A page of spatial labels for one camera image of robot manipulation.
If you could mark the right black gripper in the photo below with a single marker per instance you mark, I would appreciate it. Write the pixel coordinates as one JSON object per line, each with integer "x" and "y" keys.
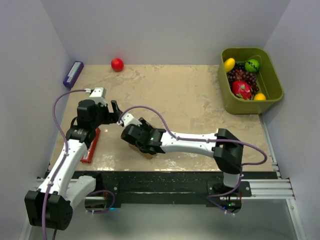
{"x": 145, "y": 125}

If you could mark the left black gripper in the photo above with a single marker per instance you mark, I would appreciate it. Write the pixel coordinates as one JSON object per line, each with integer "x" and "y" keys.
{"x": 111, "y": 117}

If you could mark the brown cardboard box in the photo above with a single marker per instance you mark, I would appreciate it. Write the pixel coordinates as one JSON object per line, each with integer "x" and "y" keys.
{"x": 144, "y": 155}

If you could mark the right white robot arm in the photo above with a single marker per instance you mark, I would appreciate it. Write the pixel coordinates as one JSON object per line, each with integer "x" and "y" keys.
{"x": 221, "y": 146}

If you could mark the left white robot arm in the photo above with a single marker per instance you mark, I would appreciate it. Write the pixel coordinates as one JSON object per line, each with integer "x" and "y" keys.
{"x": 52, "y": 204}

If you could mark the red rectangular box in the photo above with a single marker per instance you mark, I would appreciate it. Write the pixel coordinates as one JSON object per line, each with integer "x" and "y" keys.
{"x": 88, "y": 157}

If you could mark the purple rectangular box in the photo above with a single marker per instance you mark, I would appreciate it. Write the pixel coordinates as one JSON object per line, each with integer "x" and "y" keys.
{"x": 73, "y": 74}

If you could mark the red tomato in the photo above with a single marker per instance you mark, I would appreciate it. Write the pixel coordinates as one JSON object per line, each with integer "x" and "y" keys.
{"x": 117, "y": 64}

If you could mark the red dragon fruit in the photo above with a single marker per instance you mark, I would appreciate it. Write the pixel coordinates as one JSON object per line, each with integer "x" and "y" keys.
{"x": 242, "y": 90}

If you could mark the yellow lemon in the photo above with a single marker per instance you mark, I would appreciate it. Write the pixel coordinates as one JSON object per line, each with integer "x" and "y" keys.
{"x": 229, "y": 64}

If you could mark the purple grapes bunch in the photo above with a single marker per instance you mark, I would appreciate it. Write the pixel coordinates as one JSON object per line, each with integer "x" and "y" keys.
{"x": 238, "y": 73}

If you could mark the small yellow orange fruit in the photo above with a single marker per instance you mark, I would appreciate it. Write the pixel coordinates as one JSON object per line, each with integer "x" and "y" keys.
{"x": 259, "y": 97}

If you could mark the green striped fruit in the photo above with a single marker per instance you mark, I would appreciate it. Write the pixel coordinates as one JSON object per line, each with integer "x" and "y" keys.
{"x": 252, "y": 65}

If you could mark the green plastic bin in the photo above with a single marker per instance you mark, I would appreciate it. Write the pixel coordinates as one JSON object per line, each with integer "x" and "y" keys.
{"x": 267, "y": 81}

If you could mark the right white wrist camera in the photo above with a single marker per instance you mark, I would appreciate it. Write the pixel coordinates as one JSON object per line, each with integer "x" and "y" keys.
{"x": 128, "y": 119}

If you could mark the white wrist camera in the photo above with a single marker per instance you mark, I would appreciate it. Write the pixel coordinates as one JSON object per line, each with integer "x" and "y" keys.
{"x": 128, "y": 119}
{"x": 98, "y": 94}

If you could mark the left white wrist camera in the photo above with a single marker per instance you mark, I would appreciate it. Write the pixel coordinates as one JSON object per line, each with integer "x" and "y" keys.
{"x": 98, "y": 94}

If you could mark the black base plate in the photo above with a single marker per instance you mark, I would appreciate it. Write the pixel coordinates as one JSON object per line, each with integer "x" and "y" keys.
{"x": 156, "y": 187}

